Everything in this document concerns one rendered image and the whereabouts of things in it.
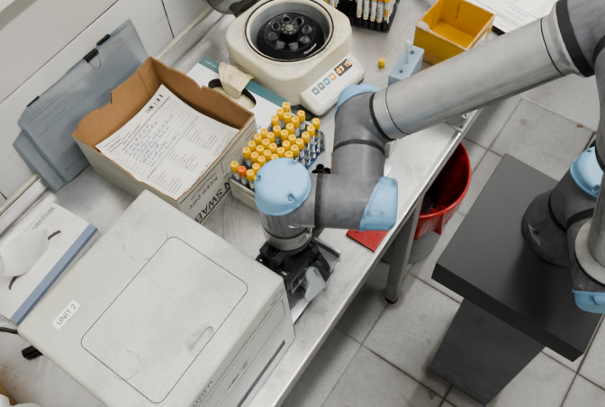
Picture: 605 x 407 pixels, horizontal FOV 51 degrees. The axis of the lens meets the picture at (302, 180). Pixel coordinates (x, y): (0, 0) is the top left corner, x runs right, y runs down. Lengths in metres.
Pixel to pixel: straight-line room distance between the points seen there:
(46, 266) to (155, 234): 0.37
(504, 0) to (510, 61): 0.91
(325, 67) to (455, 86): 0.63
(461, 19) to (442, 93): 0.77
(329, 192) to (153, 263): 0.29
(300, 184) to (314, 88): 0.61
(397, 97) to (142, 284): 0.45
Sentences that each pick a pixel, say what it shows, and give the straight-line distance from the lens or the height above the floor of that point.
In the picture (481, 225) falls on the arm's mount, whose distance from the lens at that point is 1.23.
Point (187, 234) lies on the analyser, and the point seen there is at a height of 1.18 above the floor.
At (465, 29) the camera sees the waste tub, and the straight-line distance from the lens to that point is 1.60.
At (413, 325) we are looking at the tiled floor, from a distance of 2.14.
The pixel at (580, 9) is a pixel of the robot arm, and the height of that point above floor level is 1.52.
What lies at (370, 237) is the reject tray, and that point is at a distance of 1.27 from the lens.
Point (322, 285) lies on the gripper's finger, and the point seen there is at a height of 1.00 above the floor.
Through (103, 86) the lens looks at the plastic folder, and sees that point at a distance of 1.40.
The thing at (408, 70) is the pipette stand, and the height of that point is 0.97.
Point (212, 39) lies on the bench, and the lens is 1.61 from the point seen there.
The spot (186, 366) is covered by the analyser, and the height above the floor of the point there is 1.17.
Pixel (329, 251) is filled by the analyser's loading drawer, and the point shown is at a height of 0.92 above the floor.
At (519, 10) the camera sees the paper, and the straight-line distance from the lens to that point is 1.68.
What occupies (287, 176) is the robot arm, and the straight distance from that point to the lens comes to 0.83.
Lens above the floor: 2.02
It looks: 59 degrees down
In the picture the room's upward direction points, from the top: 5 degrees counter-clockwise
